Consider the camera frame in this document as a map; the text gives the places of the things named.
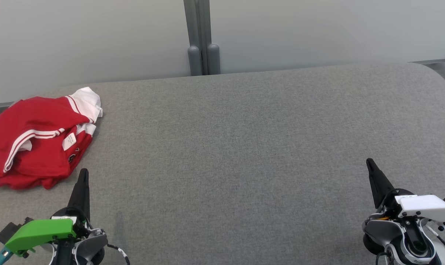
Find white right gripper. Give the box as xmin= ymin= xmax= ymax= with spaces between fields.
xmin=366 ymin=158 xmax=445 ymax=223

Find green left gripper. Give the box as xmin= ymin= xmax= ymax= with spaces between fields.
xmin=4 ymin=168 xmax=91 ymax=256

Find red and white jersey shorts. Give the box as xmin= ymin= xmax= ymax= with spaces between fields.
xmin=0 ymin=87 xmax=104 ymax=186

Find grey fabric sofa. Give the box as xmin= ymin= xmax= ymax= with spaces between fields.
xmin=0 ymin=62 xmax=445 ymax=265

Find grey rounded post foot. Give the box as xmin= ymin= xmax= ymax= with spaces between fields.
xmin=207 ymin=43 xmax=221 ymax=75
xmin=188 ymin=45 xmax=203 ymax=77

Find grey vertical partition post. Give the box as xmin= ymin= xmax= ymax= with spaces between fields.
xmin=184 ymin=0 xmax=211 ymax=76

